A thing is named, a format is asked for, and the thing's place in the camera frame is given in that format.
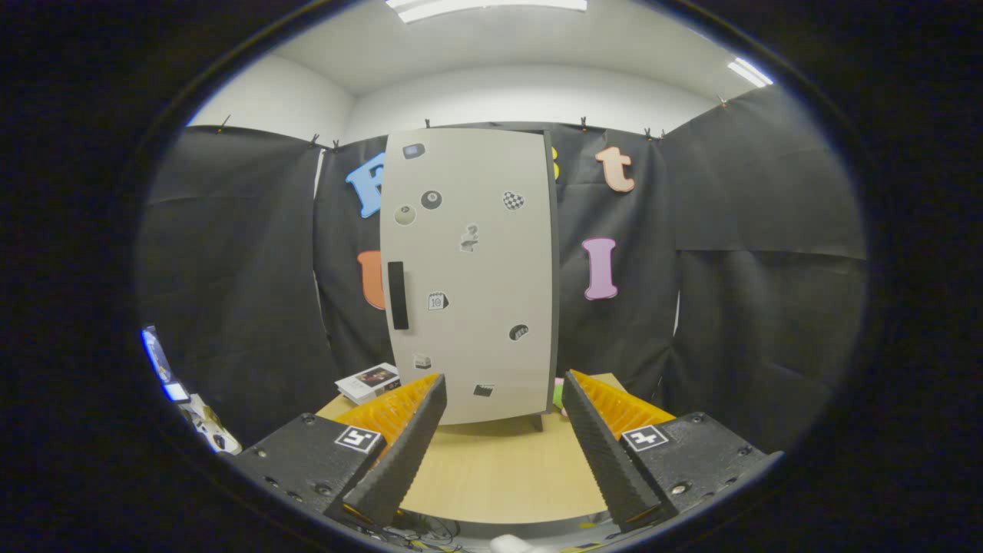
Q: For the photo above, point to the green and pink plush toy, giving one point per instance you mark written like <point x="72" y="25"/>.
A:
<point x="558" y="395"/>

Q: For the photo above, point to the light grey shoe cabinet door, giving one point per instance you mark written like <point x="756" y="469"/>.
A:
<point x="476" y="307"/>

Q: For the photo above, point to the white ceiling light panel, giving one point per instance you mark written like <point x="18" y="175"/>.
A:
<point x="491" y="8"/>
<point x="750" y="73"/>

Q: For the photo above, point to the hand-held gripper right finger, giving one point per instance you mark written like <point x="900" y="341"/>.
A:
<point x="607" y="461"/>

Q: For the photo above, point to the dark grey shoe cabinet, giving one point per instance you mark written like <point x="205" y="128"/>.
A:
<point x="555" y="307"/>

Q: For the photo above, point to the black backdrop cloth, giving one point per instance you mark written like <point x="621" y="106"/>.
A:
<point x="729" y="230"/>

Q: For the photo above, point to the white book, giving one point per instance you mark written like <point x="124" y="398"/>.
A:
<point x="365" y="384"/>

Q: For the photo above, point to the blue lit device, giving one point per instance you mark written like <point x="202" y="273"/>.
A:
<point x="161" y="365"/>

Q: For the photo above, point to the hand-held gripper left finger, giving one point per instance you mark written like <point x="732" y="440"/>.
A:
<point x="399" y="461"/>

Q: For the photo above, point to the white patterned object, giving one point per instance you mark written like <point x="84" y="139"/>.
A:
<point x="211" y="426"/>

